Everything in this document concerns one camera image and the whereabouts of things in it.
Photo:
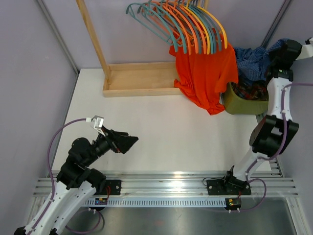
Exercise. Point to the orange t-shirt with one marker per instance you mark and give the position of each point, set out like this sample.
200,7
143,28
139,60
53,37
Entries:
203,77

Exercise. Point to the hanging hanger bunch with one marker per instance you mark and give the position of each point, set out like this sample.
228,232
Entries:
182,24

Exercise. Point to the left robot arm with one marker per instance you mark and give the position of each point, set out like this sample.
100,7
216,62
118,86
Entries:
76,182

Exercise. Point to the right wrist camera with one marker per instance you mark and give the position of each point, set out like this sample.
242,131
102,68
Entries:
306,50

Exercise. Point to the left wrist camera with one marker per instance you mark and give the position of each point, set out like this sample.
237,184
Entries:
97,122

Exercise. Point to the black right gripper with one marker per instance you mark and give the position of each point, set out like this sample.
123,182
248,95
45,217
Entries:
272,53

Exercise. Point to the wooden clothes rack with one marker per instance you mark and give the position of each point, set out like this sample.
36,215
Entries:
131,79

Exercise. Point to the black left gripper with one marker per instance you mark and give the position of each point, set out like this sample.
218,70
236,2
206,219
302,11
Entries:
118,141

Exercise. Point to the blue checked shirt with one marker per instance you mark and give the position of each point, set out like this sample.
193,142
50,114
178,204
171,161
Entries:
252,63

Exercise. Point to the green plastic basket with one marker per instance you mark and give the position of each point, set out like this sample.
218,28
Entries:
236,105

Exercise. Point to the aluminium rail base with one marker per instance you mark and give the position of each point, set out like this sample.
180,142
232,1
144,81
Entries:
130,188

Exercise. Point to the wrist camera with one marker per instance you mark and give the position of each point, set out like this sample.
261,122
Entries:
306,50
97,122

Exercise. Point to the red brown plaid shirt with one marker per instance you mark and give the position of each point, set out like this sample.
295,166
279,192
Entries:
257,91

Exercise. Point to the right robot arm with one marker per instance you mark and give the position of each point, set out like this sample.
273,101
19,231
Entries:
191,133

